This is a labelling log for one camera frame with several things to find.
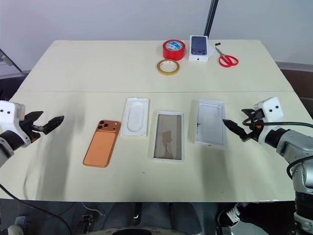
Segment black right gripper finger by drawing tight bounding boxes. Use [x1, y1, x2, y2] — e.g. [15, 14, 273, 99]
[222, 118, 247, 142]
[241, 107, 258, 118]

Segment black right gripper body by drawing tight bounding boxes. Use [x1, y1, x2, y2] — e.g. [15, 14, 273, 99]
[245, 114, 265, 142]

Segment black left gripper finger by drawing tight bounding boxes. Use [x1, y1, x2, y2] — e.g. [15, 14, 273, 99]
[25, 111, 45, 122]
[38, 115, 65, 136]

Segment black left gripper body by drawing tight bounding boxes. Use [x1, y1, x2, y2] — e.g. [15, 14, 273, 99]
[20, 118, 42, 144]

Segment white phone box lid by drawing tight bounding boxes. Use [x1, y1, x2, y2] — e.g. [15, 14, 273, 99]
[194, 98, 228, 151]

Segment white rectangular tray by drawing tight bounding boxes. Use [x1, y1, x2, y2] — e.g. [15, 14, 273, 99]
[153, 110, 184, 162]

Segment closed white phone box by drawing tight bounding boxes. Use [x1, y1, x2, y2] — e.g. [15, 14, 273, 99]
[188, 35, 209, 63]

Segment white plastic phone tray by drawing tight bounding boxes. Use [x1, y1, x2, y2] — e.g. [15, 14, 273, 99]
[120, 97, 150, 138]

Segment orange smartphone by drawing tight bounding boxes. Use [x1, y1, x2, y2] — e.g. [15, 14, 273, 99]
[82, 119, 122, 169]

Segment yellow tape roll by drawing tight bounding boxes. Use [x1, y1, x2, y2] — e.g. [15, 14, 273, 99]
[156, 58, 181, 77]

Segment red tape roll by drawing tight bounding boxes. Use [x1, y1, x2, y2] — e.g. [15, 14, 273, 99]
[162, 39, 186, 62]

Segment black metal pole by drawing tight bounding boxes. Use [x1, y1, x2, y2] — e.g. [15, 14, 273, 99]
[202, 0, 219, 39]

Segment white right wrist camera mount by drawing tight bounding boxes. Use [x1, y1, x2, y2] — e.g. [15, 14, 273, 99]
[253, 96, 285, 145]

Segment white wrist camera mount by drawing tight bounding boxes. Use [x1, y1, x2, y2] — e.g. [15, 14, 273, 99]
[0, 100, 31, 148]
[253, 96, 285, 145]

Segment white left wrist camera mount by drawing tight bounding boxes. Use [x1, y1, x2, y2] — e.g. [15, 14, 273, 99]
[0, 100, 31, 148]

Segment red handled scissors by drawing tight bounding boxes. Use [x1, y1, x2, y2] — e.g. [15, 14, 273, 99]
[214, 42, 240, 68]

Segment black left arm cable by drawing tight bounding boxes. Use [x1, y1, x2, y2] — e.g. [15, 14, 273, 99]
[0, 183, 73, 235]

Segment white coiled cable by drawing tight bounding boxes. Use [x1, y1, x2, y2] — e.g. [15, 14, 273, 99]
[225, 203, 242, 223]

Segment thin white cable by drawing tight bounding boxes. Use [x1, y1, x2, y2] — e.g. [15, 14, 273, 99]
[82, 202, 106, 218]

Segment black metal bracket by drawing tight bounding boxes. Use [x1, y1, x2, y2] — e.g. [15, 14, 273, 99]
[77, 214, 95, 235]

